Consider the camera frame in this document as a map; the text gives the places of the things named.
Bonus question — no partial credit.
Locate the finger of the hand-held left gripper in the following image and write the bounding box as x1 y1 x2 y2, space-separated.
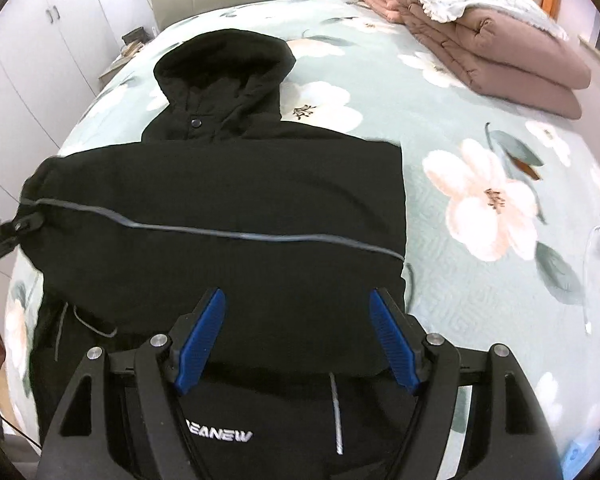
1 212 46 242

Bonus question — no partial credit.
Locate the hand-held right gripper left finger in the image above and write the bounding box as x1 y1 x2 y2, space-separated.
36 287 227 480

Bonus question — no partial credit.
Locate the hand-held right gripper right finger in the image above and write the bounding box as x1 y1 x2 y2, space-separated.
369 287 565 480

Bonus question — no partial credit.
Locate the cluttered nightstand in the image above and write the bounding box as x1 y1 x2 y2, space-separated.
98 26 157 97

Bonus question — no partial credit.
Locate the white wardrobe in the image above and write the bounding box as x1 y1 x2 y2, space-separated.
0 0 153 286

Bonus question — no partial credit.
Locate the black hooded jacket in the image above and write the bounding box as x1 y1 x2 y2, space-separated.
19 29 416 480

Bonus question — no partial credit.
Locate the floral green bed sheet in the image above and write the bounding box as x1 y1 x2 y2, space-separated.
5 0 600 480

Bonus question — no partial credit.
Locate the brown folded quilt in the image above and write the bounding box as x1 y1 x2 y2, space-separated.
402 2 593 121

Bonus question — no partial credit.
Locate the blue packet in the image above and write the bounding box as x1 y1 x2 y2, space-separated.
566 437 600 477

